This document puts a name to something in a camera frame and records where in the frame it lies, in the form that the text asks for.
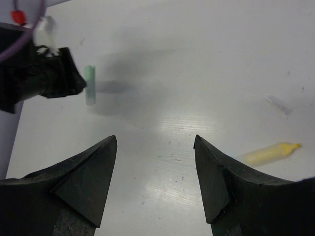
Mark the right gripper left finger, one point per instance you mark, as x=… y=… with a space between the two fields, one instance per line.
x=66 y=199

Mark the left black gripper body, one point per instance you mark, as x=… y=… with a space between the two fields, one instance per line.
x=35 y=70

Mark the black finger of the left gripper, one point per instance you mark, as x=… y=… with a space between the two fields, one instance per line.
x=76 y=80

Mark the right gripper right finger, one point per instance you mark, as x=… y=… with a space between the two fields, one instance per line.
x=241 y=201

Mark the green highlighter pen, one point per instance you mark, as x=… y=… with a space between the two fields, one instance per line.
x=89 y=76

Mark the yellow highlighter pen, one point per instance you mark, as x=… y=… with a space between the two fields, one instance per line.
x=268 y=154

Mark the clear pen cap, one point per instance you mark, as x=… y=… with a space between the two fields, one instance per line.
x=279 y=104

